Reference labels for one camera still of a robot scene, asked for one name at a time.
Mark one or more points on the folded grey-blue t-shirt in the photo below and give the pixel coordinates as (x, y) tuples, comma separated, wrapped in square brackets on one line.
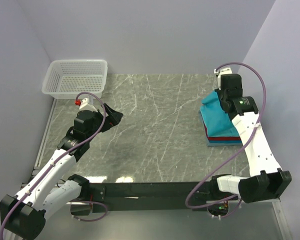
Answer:
[(223, 143)]

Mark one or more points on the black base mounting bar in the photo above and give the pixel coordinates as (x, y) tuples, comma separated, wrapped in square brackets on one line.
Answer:
[(136, 196)]

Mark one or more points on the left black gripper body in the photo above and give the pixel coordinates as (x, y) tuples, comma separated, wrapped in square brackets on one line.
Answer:
[(99, 120)]

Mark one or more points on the folded light blue t-shirt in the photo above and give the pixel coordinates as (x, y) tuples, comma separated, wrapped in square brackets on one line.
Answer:
[(230, 133)]

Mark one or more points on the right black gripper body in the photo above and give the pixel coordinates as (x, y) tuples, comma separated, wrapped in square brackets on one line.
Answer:
[(221, 93)]

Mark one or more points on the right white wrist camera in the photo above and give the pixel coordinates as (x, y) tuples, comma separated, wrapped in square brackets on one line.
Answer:
[(222, 71)]

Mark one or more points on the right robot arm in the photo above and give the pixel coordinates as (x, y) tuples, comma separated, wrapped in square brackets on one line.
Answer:
[(267, 180)]

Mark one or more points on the folded red t-shirt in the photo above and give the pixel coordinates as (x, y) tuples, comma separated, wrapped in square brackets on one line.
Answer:
[(224, 139)]

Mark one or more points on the teal t-shirt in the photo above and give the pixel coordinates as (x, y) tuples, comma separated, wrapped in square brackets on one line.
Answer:
[(215, 119)]

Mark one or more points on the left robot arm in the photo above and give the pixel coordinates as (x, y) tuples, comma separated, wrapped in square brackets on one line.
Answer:
[(24, 215)]

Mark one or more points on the aluminium frame rail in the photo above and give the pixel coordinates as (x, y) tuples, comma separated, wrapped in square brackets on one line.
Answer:
[(246, 221)]

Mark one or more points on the white perforated plastic basket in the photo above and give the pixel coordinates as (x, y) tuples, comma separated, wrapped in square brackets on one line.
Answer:
[(65, 79)]

